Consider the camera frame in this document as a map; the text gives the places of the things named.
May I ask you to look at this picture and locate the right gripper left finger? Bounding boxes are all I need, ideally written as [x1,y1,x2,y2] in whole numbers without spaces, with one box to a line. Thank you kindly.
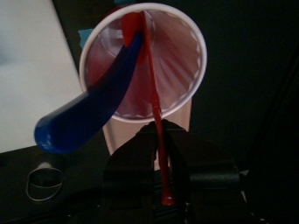
[98,122,160,224]

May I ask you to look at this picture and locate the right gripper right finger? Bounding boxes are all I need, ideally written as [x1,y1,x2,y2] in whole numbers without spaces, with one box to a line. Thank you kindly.
[163,118,251,224]

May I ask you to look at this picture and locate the red toy knife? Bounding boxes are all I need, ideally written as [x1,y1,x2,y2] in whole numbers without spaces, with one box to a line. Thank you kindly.
[120,10,175,207]

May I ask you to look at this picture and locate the white cutting board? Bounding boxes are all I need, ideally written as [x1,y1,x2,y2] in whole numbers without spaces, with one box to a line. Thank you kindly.
[0,0,86,154]

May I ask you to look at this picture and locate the red plastic cup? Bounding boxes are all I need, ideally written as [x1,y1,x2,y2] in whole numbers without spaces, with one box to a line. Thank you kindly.
[79,2,208,123]

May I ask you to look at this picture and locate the teal tape strip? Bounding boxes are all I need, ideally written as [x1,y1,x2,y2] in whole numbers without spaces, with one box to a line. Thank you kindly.
[78,28,96,48]

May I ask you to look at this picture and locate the small dark ring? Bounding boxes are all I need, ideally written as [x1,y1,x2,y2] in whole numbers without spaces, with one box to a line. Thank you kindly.
[24,167,66,202]

